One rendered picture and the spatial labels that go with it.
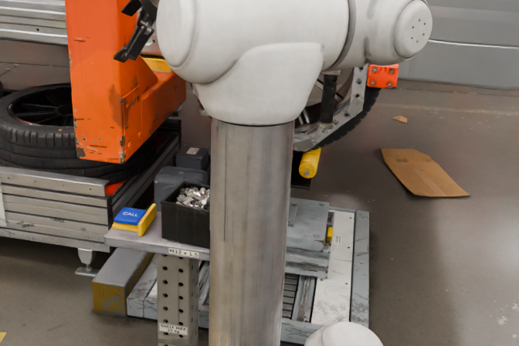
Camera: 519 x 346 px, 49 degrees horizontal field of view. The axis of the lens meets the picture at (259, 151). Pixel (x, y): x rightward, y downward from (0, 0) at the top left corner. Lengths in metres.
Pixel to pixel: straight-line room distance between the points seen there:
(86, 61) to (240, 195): 1.18
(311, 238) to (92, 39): 0.99
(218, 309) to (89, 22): 1.16
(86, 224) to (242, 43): 1.61
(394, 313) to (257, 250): 1.48
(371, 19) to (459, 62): 1.49
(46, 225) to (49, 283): 0.21
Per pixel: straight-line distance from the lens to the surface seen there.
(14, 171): 2.19
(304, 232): 2.09
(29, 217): 2.23
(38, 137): 2.20
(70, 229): 2.17
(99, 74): 1.78
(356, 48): 0.68
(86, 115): 1.85
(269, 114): 0.63
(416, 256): 2.48
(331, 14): 0.64
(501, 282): 2.47
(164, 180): 2.03
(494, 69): 2.18
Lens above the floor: 1.30
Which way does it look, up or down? 23 degrees down
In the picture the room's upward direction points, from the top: 3 degrees clockwise
